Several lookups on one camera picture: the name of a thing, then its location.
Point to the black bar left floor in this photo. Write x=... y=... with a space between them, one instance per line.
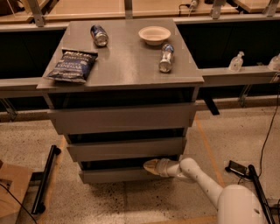
x=42 y=177

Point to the black device on floor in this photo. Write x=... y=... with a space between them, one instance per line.
x=236 y=168

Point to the blue chip bag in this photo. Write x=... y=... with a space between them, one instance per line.
x=74 y=66

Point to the grey top drawer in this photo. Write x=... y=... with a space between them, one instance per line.
x=115 y=119

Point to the black bar right floor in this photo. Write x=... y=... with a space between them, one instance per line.
x=260 y=194

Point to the clear plastic water bottle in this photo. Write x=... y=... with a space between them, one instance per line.
x=165 y=63

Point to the grey bottom drawer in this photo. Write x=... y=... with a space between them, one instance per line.
x=117 y=170

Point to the white paper bowl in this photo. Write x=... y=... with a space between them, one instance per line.
x=154 y=35

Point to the foam-wrapped gripper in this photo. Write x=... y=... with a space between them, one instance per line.
x=162 y=167

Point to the grey drawer cabinet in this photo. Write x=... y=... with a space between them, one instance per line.
x=125 y=74

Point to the grey middle drawer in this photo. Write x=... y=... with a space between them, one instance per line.
x=144 y=148

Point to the grey drawer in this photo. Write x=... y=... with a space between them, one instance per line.
x=144 y=148
x=115 y=119
x=117 y=170

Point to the blue soda can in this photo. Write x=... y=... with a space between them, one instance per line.
x=99 y=35

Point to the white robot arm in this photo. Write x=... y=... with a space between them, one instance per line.
x=235 y=204

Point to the cardboard box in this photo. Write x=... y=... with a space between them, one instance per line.
x=14 y=182

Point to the black bar floor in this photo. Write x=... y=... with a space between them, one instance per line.
x=260 y=194
x=42 y=177

